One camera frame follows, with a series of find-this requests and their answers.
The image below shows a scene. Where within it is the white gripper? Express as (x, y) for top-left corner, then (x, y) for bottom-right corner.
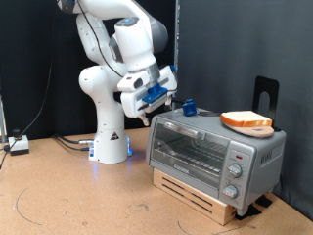
(116, 65), (179, 127)

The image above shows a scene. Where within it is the white bread slice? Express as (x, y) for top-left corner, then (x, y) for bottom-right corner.
(220, 110), (273, 128)

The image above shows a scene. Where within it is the large silver oven knob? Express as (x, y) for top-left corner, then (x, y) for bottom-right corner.
(227, 164), (244, 179)

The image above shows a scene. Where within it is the small silver oven knob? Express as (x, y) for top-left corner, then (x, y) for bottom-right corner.
(222, 184), (240, 200)

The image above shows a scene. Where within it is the silver toaster oven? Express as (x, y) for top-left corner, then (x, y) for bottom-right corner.
(145, 107), (288, 217)

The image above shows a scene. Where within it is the vertical metal pole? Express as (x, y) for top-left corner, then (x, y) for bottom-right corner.
(171, 0), (181, 111)

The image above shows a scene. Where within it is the grey backdrop curtain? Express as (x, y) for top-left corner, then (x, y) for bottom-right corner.
(177, 0), (313, 221)

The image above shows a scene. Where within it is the slotted wooden block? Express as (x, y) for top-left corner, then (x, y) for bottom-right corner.
(153, 168), (237, 226)

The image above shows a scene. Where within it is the round wooden cutting board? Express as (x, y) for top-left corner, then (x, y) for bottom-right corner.
(224, 121), (275, 139)

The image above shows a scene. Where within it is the black metal bookend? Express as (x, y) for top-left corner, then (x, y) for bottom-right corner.
(251, 75), (282, 132)

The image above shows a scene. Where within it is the black foam pad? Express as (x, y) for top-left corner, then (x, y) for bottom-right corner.
(255, 194), (274, 209)
(234, 204), (263, 221)

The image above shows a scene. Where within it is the grey emergency stop box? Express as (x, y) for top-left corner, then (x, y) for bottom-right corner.
(8, 128), (30, 157)

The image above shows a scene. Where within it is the black backdrop curtain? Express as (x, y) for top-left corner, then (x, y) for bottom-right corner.
(0, 0), (177, 141)

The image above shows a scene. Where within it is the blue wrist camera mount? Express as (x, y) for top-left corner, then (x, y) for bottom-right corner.
(141, 64), (178, 106)

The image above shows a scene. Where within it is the black camera cable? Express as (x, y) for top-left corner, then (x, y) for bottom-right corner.
(75, 0), (126, 79)

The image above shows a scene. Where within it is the black base cable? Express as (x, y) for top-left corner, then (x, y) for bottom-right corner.
(53, 132), (96, 145)
(54, 136), (92, 152)

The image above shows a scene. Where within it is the long black hanging cable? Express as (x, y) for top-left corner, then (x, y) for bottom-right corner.
(0, 19), (56, 170)

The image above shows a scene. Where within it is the thin metal post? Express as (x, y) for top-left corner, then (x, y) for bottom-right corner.
(0, 94), (7, 144)

